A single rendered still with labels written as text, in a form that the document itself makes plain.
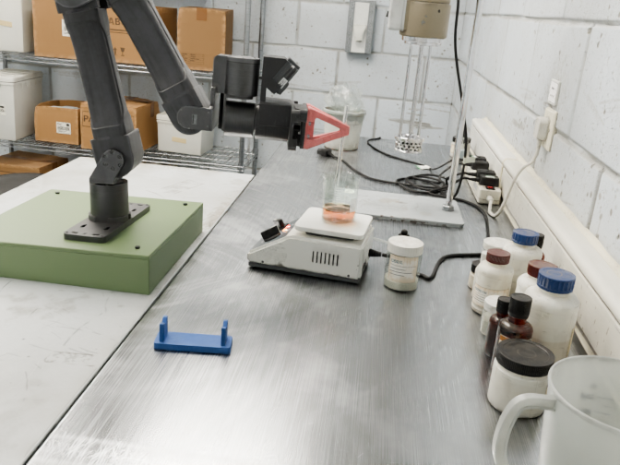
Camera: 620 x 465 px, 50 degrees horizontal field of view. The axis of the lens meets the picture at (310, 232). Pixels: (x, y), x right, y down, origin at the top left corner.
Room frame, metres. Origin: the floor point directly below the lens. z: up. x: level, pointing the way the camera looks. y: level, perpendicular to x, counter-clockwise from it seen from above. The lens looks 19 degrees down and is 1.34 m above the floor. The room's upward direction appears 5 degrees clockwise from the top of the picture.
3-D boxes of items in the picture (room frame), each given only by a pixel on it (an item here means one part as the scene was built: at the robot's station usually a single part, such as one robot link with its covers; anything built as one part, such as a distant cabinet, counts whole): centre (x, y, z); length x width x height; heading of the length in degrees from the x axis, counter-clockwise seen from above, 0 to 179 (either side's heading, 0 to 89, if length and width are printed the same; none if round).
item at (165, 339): (0.77, 0.14, 0.92); 0.10 x 0.03 x 0.04; 92
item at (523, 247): (1.03, -0.35, 0.96); 0.06 x 0.06 x 0.11
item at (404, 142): (1.49, -0.21, 1.17); 0.07 x 0.07 x 0.25
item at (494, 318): (0.82, -0.27, 0.94); 0.03 x 0.03 x 0.08
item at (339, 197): (1.09, -0.04, 1.03); 0.07 x 0.06 x 0.08; 93
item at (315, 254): (1.10, -0.02, 0.94); 0.22 x 0.13 x 0.08; 78
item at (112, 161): (1.06, 0.33, 1.06); 0.09 x 0.06 x 0.06; 1
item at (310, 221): (1.09, -0.04, 0.98); 0.12 x 0.12 x 0.01; 78
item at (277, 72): (1.07, 0.07, 1.21); 0.07 x 0.06 x 0.11; 4
